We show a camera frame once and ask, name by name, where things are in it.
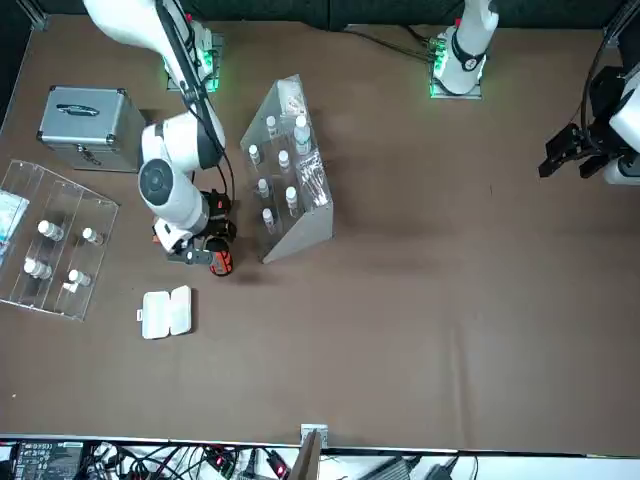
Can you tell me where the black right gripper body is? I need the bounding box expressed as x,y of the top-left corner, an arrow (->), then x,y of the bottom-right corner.
202,190 -> 239,246

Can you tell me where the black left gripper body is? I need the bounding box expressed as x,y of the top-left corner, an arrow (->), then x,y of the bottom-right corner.
579,66 -> 626,159

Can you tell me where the black orange barcode scanner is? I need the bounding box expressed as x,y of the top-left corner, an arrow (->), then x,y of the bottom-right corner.
207,239 -> 236,279

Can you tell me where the open white pill case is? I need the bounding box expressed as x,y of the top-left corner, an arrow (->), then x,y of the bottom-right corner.
136,284 -> 194,341

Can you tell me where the clear acrylic stepped shelf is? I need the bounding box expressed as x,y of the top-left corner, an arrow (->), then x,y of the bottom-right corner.
239,73 -> 335,264

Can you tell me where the clear swab packet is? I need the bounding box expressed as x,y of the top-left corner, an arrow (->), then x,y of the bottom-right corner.
297,152 -> 332,207

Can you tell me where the clear bottle blue label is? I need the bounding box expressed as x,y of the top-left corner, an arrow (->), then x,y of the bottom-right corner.
293,115 -> 312,155

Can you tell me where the white paper packet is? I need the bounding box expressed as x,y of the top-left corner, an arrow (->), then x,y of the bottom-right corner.
279,79 -> 307,115

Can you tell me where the clear acrylic divided tray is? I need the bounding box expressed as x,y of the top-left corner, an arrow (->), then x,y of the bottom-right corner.
0,159 -> 121,322

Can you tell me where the silver aluminium case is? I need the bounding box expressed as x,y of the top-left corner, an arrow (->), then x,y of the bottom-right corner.
35,85 -> 147,174

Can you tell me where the blue white mask packet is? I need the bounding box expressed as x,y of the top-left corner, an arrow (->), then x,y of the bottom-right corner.
0,189 -> 31,242

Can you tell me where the black power strip red light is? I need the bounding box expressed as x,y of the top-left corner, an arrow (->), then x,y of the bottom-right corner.
199,444 -> 239,476
264,449 -> 291,479

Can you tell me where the black labelled electronic box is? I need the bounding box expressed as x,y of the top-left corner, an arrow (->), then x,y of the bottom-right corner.
9,440 -> 85,474

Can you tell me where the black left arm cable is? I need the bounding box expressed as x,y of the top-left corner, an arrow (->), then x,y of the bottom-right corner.
579,0 -> 634,134

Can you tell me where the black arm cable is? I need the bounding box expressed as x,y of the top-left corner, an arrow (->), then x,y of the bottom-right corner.
154,0 -> 236,201
579,0 -> 634,134

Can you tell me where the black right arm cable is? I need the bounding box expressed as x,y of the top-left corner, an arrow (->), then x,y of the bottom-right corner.
154,0 -> 236,201

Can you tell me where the black left base cable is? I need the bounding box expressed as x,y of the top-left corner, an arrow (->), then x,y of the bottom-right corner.
344,24 -> 439,64

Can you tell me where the silver camera mounting post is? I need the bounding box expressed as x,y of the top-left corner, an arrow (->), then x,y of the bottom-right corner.
291,423 -> 330,480

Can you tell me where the aluminium frame profile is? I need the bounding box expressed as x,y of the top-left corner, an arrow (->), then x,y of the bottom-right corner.
14,0 -> 50,32

